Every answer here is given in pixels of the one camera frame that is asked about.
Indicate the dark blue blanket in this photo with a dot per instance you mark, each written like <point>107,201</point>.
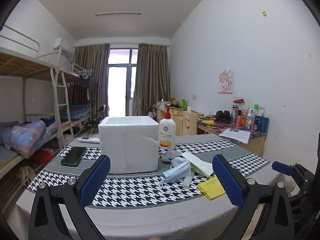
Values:
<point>7,127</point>

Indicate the beige cloth bundle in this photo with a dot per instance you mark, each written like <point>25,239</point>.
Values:
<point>25,175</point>

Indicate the blue face mask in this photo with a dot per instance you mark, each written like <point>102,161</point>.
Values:
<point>176,173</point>

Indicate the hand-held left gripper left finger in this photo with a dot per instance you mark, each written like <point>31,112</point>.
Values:
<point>96,180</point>

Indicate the white air conditioner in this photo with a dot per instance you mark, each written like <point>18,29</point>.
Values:
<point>61,45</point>

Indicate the translucent soft tube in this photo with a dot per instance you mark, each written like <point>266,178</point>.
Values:
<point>187,181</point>

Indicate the wooden chair with smiley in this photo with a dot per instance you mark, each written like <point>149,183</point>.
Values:
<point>189,123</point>

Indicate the printed paper sheet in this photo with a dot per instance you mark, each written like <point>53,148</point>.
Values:
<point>235,135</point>

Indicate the blue plaid quilt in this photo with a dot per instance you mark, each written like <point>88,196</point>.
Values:
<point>27,137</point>

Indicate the yellow bag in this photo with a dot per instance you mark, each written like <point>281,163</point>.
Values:
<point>175,102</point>

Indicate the light wooden desk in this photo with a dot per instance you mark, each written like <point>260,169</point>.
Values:
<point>178,120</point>

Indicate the white lotion pump bottle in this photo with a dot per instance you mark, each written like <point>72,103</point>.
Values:
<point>166,135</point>

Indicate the clear plastic bag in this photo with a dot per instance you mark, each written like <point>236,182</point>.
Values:
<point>168,156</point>

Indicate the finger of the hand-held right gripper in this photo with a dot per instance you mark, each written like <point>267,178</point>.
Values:
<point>298,197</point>
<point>282,168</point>

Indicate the white towel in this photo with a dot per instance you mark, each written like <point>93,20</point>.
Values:
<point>197,163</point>

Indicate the brown curtain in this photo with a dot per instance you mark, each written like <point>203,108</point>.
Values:
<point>152,80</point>
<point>92,62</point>

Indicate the ceiling tube light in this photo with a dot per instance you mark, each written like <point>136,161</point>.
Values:
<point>117,13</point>

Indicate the white bunk bed ladder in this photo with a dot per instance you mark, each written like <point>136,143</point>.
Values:
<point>62,105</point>

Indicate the black smartphone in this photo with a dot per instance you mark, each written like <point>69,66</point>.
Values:
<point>73,156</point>

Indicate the yellow dish cloth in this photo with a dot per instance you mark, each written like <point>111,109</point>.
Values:
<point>211,187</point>

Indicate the dark hanging clothes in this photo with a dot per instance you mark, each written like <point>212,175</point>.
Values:
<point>86,82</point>

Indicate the large white metal bunk bed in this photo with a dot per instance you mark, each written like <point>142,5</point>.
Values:
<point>30,66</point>

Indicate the glass balcony door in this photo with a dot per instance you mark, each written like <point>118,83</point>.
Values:
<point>122,85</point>

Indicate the row of toiletry bottles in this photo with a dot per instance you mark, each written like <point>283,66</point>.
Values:
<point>250,120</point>

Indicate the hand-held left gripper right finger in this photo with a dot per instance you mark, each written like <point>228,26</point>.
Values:
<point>228,180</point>

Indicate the pink cartoon wall poster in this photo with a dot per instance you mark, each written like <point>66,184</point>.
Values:
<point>225,82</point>

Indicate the white remote control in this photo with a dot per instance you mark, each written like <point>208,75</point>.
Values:
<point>88,139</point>

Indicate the desk with patterned cover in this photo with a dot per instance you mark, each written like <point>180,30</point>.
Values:
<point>215,127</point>

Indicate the red bag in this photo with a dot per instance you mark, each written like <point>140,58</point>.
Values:
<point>42,157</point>

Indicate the white foam box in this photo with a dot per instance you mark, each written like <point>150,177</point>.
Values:
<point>130,145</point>

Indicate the black folding chair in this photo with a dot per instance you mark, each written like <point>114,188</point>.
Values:
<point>96,120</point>

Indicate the yellow object on desk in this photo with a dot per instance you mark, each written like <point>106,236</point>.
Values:
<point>208,122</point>

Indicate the black headphones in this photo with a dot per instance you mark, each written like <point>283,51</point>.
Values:
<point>223,115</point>

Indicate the small white metal bunk bed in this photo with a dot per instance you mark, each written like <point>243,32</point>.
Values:
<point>75,76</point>

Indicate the blue checked bedding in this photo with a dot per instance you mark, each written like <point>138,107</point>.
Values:
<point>77,112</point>

